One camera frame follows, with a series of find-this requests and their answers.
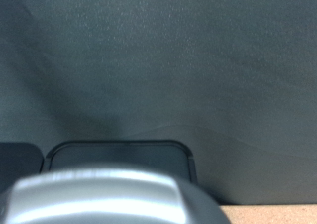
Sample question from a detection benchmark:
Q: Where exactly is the silver Keurig lid handle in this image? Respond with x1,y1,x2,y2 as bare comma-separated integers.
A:
0,164,232,224

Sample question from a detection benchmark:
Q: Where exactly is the black Keurig coffee machine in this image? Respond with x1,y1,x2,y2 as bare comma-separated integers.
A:
43,140,198,198

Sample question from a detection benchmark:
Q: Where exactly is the Keurig water reservoir black lid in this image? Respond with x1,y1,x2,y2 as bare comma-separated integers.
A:
0,142,45,193

